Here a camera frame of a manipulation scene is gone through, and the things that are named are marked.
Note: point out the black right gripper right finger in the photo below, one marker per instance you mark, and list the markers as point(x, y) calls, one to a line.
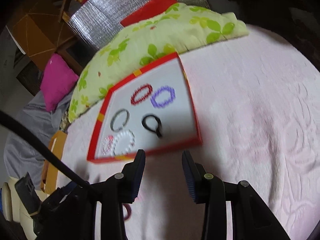
point(203, 187)

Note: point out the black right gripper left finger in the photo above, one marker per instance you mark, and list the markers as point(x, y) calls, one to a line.
point(133, 173)

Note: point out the dark red bangle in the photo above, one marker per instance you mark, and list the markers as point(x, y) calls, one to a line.
point(127, 211)

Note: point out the grey bedsheet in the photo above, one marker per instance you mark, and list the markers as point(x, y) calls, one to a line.
point(35, 122)

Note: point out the silver metal bangle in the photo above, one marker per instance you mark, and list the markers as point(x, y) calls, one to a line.
point(119, 120)

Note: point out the red gift box tray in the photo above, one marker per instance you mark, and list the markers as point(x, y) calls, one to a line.
point(162, 114)

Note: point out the magenta cushion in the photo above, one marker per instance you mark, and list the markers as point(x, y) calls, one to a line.
point(58, 80)

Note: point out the green floral pillow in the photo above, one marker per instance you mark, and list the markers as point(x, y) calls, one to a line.
point(180, 28)

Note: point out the silver insulation mat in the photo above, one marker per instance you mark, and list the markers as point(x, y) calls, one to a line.
point(97, 22)

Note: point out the small red cushion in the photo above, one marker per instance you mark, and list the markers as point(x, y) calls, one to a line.
point(151, 9)

